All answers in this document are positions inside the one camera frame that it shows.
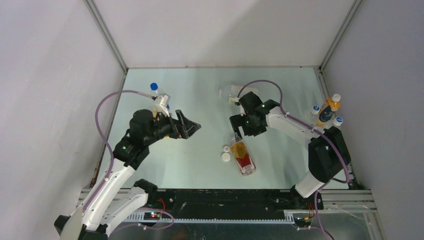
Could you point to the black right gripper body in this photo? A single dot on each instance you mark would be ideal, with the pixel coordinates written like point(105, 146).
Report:
point(249, 126)

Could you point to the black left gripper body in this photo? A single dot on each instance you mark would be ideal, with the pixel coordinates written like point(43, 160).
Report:
point(165, 126)

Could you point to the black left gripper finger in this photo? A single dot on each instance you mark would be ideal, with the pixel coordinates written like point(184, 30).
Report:
point(187, 124)
point(184, 133)

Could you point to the red gold label tea bottle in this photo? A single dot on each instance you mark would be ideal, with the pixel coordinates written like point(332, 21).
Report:
point(242, 157)

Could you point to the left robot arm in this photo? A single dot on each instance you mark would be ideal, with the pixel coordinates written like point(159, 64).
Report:
point(98, 216)

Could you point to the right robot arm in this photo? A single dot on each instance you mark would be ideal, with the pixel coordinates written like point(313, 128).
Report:
point(326, 148)

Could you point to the yellow juice bottle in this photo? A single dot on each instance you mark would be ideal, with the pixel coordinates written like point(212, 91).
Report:
point(161, 126)

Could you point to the clear square bottle cream label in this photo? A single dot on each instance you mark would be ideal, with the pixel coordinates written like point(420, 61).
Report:
point(230, 91)

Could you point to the plain white bottle cap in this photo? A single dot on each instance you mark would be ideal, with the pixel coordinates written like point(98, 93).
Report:
point(226, 157)

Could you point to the clear bottle blue label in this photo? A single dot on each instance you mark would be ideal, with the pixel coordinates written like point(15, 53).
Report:
point(155, 90)

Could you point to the clear Pocari bottle rear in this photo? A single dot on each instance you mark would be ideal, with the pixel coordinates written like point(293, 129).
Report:
point(314, 114)

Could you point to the clear pocari bottle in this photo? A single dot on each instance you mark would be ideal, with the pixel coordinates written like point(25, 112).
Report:
point(335, 122)
point(314, 114)

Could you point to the orange navy label bottle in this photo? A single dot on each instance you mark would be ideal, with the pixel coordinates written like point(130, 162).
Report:
point(330, 106)

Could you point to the clear Pocari bottle front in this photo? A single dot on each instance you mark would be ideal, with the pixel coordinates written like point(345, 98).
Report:
point(335, 122)

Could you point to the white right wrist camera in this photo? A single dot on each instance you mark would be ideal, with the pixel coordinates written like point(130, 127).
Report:
point(233, 99)

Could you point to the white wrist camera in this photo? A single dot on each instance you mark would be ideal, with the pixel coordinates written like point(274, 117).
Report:
point(233, 99)
point(161, 103)

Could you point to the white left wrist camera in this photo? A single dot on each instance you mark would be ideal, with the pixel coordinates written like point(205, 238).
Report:
point(161, 103)

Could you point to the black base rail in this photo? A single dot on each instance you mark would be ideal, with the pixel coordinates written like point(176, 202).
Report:
point(232, 204)

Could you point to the aluminium frame front rail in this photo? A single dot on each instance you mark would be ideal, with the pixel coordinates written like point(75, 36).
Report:
point(351, 203)

